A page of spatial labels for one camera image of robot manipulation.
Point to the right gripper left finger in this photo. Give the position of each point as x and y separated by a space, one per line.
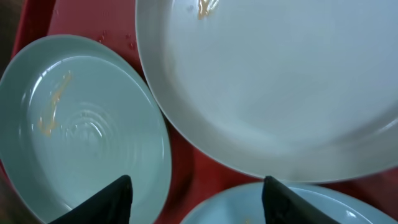
111 205

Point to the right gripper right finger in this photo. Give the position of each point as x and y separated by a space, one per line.
283 206

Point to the light blue plate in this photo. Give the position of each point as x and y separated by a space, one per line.
242 204
75 116

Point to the red plastic tray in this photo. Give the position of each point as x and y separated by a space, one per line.
195 177

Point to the white round plate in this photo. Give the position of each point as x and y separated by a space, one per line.
302 90

